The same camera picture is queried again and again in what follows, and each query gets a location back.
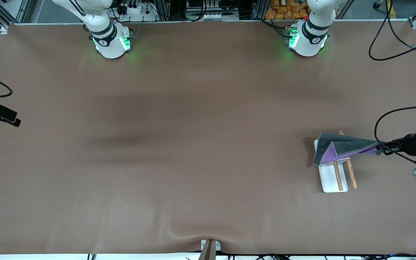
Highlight purple and grey towel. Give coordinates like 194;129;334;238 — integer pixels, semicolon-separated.
313;132;382;166

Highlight white towel rack wooden bars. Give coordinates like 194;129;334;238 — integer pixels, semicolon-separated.
314;130;358;193

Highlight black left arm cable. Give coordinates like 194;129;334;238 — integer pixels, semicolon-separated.
369;0;416;165

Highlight metal bracket with brown post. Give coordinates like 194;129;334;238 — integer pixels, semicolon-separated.
200;239;222;260

